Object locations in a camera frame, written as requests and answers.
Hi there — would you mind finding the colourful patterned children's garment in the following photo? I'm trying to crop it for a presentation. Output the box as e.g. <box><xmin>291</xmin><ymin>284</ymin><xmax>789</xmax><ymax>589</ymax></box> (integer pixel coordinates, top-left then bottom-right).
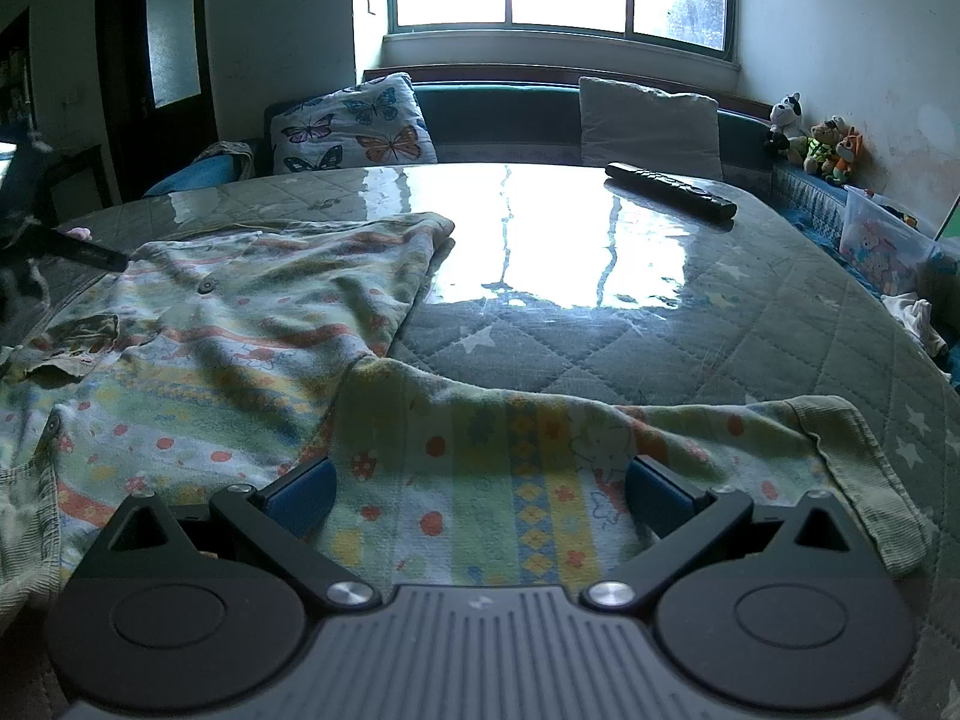
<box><xmin>2</xmin><ymin>213</ymin><xmax>929</xmax><ymax>617</ymax></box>

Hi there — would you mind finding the teal bench sofa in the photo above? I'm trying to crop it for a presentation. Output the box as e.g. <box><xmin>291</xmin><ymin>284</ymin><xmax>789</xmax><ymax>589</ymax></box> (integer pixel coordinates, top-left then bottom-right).
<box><xmin>141</xmin><ymin>62</ymin><xmax>960</xmax><ymax>392</ymax></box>

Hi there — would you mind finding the orange plush toy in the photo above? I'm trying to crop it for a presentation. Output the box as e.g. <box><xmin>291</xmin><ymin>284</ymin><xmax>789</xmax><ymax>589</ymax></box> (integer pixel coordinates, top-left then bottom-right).
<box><xmin>827</xmin><ymin>127</ymin><xmax>864</xmax><ymax>185</ymax></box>

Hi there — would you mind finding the dark door with glass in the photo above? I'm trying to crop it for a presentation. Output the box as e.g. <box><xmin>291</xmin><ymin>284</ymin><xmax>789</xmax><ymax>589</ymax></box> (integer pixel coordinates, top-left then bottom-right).
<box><xmin>94</xmin><ymin>0</ymin><xmax>217</xmax><ymax>200</ymax></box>

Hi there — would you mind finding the quilted green star tablecloth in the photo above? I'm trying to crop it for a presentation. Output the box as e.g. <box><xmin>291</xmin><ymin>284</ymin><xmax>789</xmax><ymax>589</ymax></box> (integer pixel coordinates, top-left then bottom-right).
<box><xmin>85</xmin><ymin>164</ymin><xmax>958</xmax><ymax>718</ymax></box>

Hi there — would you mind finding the blue cushion at bench end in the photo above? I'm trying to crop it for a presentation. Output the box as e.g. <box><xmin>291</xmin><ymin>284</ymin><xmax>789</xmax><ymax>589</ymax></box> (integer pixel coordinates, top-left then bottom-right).
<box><xmin>145</xmin><ymin>153</ymin><xmax>251</xmax><ymax>197</ymax></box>

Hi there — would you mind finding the small pink toy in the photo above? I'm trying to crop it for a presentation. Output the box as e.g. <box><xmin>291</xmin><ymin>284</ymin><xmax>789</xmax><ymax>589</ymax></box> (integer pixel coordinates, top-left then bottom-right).
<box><xmin>67</xmin><ymin>226</ymin><xmax>93</xmax><ymax>242</ymax></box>

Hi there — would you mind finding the plain grey cushion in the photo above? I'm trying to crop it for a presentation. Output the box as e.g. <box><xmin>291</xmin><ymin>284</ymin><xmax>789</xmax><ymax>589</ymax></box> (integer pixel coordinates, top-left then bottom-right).
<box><xmin>578</xmin><ymin>76</ymin><xmax>722</xmax><ymax>181</ymax></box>

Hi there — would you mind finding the black and white plush toy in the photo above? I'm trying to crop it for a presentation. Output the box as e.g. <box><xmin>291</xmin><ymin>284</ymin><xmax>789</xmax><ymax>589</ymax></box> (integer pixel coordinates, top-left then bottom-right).
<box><xmin>763</xmin><ymin>93</ymin><xmax>809</xmax><ymax>166</ymax></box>

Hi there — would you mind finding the black remote control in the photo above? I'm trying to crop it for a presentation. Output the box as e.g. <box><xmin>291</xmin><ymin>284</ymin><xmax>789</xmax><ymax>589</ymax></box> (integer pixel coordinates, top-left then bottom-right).
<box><xmin>605</xmin><ymin>163</ymin><xmax>737</xmax><ymax>223</ymax></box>

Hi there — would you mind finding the green and brown plush toy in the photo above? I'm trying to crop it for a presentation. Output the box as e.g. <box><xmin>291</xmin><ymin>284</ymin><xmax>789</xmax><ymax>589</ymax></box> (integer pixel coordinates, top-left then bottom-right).
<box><xmin>802</xmin><ymin>115</ymin><xmax>850</xmax><ymax>179</ymax></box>

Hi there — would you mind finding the clear plastic storage box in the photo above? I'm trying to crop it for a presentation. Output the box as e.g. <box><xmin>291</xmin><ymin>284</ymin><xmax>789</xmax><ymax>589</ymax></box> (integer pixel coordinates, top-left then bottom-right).
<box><xmin>839</xmin><ymin>185</ymin><xmax>934</xmax><ymax>296</ymax></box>

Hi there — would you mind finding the butterfly print pillow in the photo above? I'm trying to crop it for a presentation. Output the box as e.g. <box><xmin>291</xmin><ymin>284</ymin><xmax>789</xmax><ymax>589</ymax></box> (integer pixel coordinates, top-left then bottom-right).
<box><xmin>270</xmin><ymin>71</ymin><xmax>438</xmax><ymax>174</ymax></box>

